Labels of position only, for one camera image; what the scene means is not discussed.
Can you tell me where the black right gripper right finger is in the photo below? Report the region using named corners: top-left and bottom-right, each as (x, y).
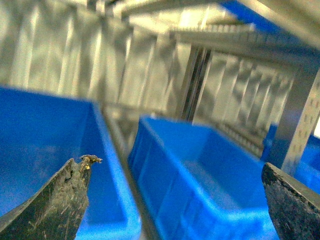
top-left (261, 162), bottom-right (320, 240)

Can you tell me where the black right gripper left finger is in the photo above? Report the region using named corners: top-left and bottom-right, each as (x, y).
top-left (0, 154), bottom-right (102, 240)

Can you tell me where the blue plastic bin centre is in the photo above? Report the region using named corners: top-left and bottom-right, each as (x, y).
top-left (0, 88), bottom-right (142, 240)

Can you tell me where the blue ribbed plastic bin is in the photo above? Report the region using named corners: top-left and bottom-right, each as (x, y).
top-left (128, 115), bottom-right (278, 240)

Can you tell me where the perforated steel rack post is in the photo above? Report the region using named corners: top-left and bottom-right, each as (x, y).
top-left (268, 66), bottom-right (320, 176)

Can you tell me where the steel divider rail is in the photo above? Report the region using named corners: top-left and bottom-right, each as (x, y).
top-left (101, 104), bottom-right (160, 240)

